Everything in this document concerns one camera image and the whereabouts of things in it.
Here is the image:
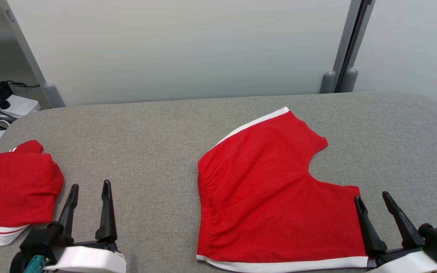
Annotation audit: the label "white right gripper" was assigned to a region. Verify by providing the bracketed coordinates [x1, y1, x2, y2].
[355, 191, 437, 273]

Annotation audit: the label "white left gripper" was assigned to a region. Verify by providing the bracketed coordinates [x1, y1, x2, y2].
[44, 180, 127, 273]

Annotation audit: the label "red jersey white sleeves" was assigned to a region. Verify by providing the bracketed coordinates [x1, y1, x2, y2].
[0, 140, 64, 248]

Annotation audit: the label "red shorts white trim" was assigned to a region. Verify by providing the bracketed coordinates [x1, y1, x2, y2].
[196, 107, 369, 273]

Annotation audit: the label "white power strip with sockets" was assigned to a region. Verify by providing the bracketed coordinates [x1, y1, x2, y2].
[0, 93, 41, 118]

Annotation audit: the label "black power adapter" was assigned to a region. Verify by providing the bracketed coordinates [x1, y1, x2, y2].
[0, 81, 13, 100]

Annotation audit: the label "teal left camera connector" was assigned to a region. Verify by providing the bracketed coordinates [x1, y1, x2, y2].
[23, 255, 47, 273]

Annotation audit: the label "thin black adapter cable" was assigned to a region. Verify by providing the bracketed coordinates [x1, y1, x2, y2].
[8, 80, 41, 88]

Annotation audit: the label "grey partition post with foot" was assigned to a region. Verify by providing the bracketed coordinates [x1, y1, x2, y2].
[319, 0, 362, 94]
[0, 0, 66, 108]
[341, 0, 375, 93]

